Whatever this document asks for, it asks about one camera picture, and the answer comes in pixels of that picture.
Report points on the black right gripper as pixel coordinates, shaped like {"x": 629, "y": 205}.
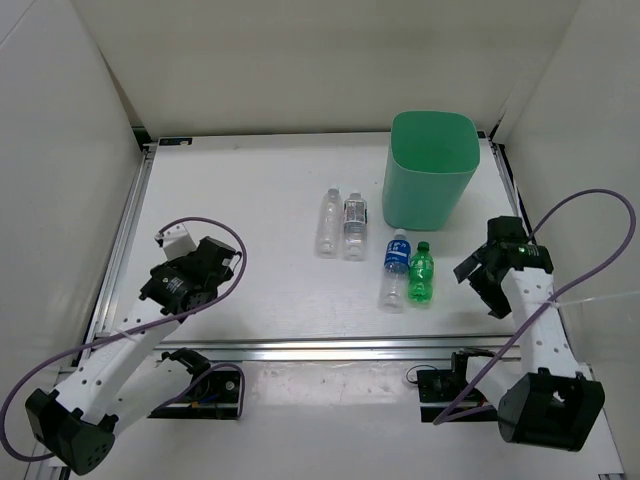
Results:
{"x": 495, "y": 299}

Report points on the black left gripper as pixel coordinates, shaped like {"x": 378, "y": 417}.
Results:
{"x": 178, "y": 263}

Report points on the green plastic soda bottle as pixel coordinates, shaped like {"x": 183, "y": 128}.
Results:
{"x": 421, "y": 273}

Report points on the clear bottle blue label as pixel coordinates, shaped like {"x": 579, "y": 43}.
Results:
{"x": 395, "y": 273}

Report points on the clear unlabeled plastic bottle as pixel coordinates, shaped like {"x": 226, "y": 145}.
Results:
{"x": 329, "y": 224}

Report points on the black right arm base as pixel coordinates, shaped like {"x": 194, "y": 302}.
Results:
{"x": 437, "y": 387}

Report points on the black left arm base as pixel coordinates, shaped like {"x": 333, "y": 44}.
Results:
{"x": 219, "y": 396}

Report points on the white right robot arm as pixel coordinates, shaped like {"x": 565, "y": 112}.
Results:
{"x": 550, "y": 403}

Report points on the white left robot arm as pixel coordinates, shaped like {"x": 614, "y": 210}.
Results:
{"x": 79, "y": 420}

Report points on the green plastic bin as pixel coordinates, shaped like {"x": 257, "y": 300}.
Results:
{"x": 432, "y": 157}

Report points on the clear bottle white label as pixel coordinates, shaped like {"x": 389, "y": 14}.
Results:
{"x": 355, "y": 219}

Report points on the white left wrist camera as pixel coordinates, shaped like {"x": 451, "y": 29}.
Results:
{"x": 175, "y": 240}

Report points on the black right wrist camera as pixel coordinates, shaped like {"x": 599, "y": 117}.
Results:
{"x": 506, "y": 229}

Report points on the aluminium table frame rail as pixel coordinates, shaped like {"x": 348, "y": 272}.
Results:
{"x": 327, "y": 396}

